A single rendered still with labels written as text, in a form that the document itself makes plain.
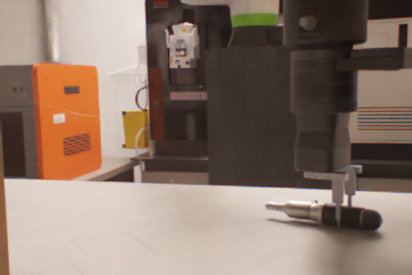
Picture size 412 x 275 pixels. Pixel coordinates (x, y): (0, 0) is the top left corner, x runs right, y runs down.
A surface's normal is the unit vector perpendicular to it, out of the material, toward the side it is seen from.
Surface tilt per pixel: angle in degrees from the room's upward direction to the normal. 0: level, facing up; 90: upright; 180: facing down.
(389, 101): 90
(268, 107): 90
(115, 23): 90
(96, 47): 90
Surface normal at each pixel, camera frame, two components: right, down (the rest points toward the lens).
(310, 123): -0.53, 0.30
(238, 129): -0.29, 0.12
